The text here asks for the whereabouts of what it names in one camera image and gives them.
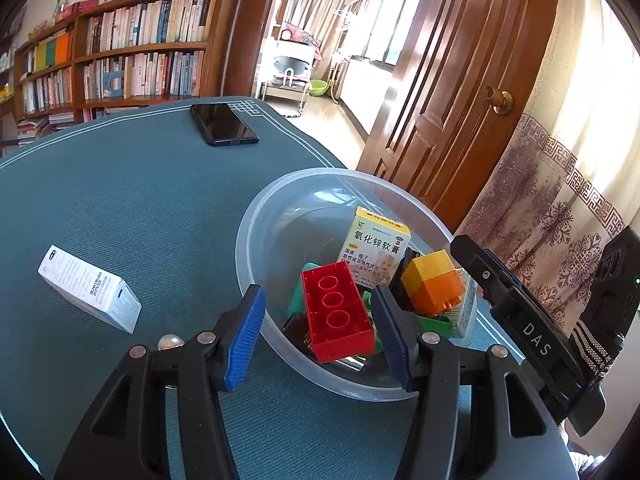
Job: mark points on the white drying rack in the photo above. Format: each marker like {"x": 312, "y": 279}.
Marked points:
{"x": 352, "y": 35}

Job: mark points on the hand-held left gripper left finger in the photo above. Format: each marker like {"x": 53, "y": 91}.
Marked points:
{"x": 245, "y": 335}

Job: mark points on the pink box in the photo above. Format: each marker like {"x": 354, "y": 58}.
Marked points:
{"x": 77, "y": 10}

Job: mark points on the large wooden bookshelf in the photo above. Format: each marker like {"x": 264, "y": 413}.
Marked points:
{"x": 220, "y": 35}

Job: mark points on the patterned purple curtain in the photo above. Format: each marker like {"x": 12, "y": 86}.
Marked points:
{"x": 565, "y": 185}

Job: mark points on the stack of books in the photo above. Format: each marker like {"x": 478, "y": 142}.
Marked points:
{"x": 42, "y": 127}

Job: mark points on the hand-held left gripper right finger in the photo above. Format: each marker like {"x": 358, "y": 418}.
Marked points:
{"x": 395, "y": 340}

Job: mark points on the shiny metal ball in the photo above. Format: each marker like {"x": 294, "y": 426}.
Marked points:
{"x": 169, "y": 342}

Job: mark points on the beige window curtain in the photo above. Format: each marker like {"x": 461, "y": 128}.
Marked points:
{"x": 325, "y": 5}

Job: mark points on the brass door knob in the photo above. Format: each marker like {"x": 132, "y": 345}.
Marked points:
{"x": 498, "y": 100}

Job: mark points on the teal covered desktop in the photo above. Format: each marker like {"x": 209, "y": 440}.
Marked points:
{"x": 150, "y": 200}

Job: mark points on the black plastic object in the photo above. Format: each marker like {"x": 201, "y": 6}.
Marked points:
{"x": 297, "y": 335}
{"x": 402, "y": 280}

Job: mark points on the red building block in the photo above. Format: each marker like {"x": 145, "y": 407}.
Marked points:
{"x": 337, "y": 310}

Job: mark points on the clear plastic bowl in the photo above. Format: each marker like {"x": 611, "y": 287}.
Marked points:
{"x": 280, "y": 220}

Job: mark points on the yellow white medicine box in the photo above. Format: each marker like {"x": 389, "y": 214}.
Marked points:
{"x": 377, "y": 250}

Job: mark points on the green building block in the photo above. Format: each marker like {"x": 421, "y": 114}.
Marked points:
{"x": 436, "y": 326}

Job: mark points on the white cardboard box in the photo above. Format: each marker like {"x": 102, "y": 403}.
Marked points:
{"x": 85, "y": 287}

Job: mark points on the long white printed box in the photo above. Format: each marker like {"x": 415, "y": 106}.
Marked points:
{"x": 466, "y": 305}

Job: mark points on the rows of shelved books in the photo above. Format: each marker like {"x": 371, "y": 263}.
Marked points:
{"x": 140, "y": 50}

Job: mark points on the wooden door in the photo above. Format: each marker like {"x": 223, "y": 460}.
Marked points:
{"x": 450, "y": 85}

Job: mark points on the yellow orange building block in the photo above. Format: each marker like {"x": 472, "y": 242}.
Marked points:
{"x": 432, "y": 285}

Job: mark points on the black smartphone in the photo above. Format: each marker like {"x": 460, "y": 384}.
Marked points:
{"x": 223, "y": 124}

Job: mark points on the green plastic basin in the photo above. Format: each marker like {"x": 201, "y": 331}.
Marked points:
{"x": 319, "y": 87}

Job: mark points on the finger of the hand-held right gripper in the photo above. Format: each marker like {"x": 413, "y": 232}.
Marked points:
{"x": 482, "y": 270}

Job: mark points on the balcony window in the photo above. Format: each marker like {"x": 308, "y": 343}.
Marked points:
{"x": 400, "y": 15}

